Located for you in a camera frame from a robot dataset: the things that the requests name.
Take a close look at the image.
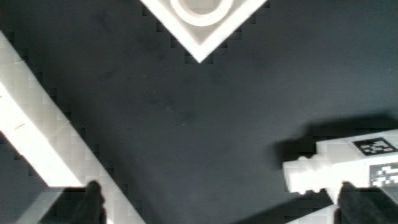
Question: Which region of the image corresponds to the white square tabletop part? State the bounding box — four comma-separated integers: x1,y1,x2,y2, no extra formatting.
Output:
141,0,269,62

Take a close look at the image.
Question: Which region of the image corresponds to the white fence wall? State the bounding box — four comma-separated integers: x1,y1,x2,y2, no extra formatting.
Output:
0,32,146,224

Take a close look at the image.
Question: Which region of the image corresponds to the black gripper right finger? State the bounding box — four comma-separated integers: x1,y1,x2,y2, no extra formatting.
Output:
336,182,398,224

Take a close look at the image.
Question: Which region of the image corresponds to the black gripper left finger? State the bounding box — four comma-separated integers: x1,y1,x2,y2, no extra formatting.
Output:
45,181,107,224

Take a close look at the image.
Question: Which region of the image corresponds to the white table leg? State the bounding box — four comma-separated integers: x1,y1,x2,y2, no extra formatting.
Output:
283,129,398,194

